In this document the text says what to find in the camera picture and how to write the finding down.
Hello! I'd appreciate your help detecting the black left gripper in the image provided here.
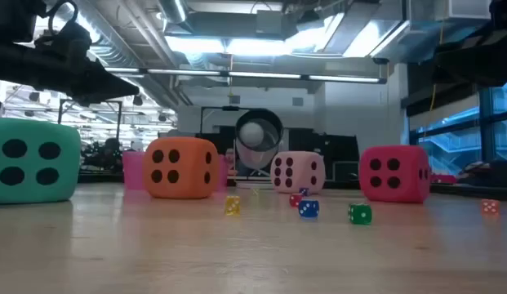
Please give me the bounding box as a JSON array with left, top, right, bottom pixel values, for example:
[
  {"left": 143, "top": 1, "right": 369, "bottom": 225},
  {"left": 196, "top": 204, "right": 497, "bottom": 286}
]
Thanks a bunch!
[{"left": 0, "top": 22, "right": 140, "bottom": 105}]

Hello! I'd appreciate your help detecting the large teal foam die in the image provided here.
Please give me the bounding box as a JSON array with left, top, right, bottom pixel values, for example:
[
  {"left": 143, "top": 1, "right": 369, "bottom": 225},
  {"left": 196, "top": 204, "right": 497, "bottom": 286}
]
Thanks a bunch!
[{"left": 0, "top": 117, "right": 82, "bottom": 205}]

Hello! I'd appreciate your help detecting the large orange foam die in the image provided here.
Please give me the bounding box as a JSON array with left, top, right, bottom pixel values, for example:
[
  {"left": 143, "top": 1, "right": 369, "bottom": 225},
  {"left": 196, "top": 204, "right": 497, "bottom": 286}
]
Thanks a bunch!
[{"left": 142, "top": 136, "right": 220, "bottom": 200}]

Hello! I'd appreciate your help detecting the large red foam die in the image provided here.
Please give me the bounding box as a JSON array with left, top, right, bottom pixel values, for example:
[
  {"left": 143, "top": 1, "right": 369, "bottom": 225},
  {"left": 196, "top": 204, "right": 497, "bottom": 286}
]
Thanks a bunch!
[{"left": 358, "top": 145, "right": 432, "bottom": 204}]

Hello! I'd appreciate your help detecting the small yellow die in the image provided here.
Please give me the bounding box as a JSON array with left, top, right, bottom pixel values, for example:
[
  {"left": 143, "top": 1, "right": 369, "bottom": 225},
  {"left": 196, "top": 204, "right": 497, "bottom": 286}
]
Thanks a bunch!
[{"left": 225, "top": 195, "right": 241, "bottom": 216}]

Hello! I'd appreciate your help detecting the large pink foam die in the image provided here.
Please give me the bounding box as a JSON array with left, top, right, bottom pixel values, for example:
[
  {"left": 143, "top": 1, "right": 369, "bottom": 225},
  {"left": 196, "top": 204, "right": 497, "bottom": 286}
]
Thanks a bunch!
[{"left": 270, "top": 150, "right": 327, "bottom": 195}]

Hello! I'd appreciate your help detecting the person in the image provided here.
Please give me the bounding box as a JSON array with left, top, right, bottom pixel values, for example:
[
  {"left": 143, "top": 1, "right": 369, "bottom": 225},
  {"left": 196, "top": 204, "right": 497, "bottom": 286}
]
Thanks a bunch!
[{"left": 101, "top": 137, "right": 123, "bottom": 171}]

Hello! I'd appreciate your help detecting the pink plastic bin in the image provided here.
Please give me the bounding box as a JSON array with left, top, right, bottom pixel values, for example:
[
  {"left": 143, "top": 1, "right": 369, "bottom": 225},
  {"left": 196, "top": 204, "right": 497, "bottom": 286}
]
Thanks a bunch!
[{"left": 122, "top": 150, "right": 229, "bottom": 191}]

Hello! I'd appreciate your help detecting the red tray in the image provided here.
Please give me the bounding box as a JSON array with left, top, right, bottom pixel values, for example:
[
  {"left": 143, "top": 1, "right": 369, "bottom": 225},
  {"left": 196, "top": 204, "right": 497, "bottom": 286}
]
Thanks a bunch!
[{"left": 430, "top": 174, "right": 458, "bottom": 185}]

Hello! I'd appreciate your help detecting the small orange die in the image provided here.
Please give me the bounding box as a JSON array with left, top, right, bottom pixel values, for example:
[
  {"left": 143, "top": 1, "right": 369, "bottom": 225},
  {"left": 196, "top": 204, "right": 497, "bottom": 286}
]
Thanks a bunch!
[{"left": 481, "top": 198, "right": 500, "bottom": 216}]

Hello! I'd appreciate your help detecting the long ceiling light bar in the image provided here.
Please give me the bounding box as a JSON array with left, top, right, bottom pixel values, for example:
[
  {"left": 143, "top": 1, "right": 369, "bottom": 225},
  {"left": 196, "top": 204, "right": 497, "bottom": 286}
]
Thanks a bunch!
[{"left": 105, "top": 67, "right": 388, "bottom": 85}]

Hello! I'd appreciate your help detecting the black background cabinet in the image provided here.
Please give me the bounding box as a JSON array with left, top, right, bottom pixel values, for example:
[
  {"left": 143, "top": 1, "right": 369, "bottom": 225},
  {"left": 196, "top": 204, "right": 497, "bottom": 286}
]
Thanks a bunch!
[{"left": 288, "top": 128, "right": 360, "bottom": 183}]

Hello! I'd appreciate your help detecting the black background stand frame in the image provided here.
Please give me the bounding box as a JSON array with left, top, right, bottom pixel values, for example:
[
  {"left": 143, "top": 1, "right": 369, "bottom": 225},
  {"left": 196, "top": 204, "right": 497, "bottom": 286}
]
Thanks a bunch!
[
  {"left": 56, "top": 99, "right": 123, "bottom": 142},
  {"left": 199, "top": 105, "right": 242, "bottom": 136}
]

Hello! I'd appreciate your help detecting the silver ventilation duct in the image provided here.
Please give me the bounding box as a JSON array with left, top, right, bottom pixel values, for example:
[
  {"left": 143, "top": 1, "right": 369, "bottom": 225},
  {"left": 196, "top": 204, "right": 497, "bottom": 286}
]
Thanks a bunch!
[{"left": 157, "top": 0, "right": 189, "bottom": 25}]

